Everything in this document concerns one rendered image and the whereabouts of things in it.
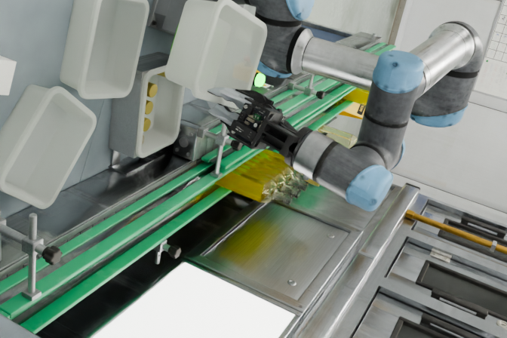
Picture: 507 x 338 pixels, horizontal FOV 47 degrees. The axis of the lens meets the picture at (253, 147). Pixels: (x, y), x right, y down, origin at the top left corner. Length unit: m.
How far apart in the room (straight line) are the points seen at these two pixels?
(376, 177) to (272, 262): 0.70
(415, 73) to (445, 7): 6.41
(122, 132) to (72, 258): 0.37
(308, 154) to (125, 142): 0.62
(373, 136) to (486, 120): 6.54
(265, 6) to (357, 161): 0.59
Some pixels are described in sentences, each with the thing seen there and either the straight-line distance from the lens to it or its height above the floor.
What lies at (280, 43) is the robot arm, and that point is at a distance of 1.43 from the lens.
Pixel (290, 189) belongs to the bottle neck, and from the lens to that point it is 1.66.
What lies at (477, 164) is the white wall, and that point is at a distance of 7.69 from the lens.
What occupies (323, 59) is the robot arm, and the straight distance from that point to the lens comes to 1.41.
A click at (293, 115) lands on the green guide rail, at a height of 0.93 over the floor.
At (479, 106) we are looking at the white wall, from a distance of 7.49.
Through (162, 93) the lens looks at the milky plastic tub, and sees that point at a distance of 1.55.
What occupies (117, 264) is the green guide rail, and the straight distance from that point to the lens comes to 1.34.
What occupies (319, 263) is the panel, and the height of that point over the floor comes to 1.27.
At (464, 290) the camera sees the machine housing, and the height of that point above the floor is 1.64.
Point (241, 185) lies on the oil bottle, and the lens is 1.64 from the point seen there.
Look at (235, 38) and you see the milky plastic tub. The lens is 1.19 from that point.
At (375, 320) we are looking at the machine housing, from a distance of 1.56.
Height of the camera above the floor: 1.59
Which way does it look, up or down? 21 degrees down
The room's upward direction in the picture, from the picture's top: 110 degrees clockwise
